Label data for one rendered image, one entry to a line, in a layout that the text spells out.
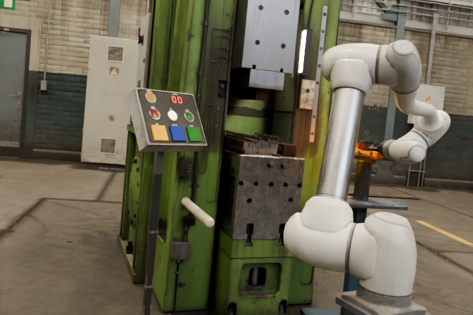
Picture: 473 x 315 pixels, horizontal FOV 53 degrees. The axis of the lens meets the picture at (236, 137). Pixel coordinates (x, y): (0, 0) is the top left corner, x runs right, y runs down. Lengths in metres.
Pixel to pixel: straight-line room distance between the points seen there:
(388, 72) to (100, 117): 6.51
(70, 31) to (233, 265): 6.57
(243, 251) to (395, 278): 1.25
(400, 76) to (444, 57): 8.39
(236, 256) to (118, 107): 5.48
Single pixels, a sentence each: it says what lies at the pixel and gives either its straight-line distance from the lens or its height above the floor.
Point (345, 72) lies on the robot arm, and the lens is 1.63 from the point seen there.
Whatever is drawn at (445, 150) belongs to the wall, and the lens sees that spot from 10.09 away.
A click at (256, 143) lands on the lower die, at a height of 0.97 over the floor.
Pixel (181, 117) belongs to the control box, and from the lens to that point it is 2.26.
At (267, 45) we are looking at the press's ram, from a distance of 2.56.
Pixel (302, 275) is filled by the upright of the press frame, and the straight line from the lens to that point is 3.02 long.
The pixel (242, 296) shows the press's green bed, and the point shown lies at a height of 0.16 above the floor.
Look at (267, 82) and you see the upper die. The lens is 2.55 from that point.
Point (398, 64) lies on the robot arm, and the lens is 1.61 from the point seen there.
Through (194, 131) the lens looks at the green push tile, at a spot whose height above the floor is 1.02.
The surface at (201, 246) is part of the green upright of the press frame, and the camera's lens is 2.70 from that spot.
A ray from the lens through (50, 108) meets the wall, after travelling 8.57.
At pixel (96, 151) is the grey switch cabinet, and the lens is 7.85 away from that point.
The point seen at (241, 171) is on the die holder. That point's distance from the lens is 2.46.
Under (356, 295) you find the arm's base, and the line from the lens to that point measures 1.54.
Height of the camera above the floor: 1.14
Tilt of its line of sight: 3 degrees down
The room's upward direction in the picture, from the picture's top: 5 degrees clockwise
